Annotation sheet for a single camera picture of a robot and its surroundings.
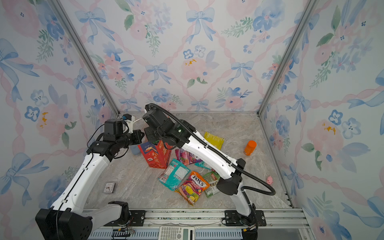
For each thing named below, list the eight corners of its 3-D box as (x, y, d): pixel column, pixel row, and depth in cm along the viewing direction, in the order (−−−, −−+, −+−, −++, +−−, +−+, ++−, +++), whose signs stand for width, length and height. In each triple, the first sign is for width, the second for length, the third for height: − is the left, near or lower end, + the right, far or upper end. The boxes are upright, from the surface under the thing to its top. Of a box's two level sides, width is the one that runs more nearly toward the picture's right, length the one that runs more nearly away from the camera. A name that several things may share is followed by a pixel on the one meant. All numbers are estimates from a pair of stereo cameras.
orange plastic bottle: (244, 156, 99) (249, 147, 90) (243, 149, 102) (247, 140, 93) (252, 156, 99) (257, 147, 90) (250, 149, 102) (255, 140, 93)
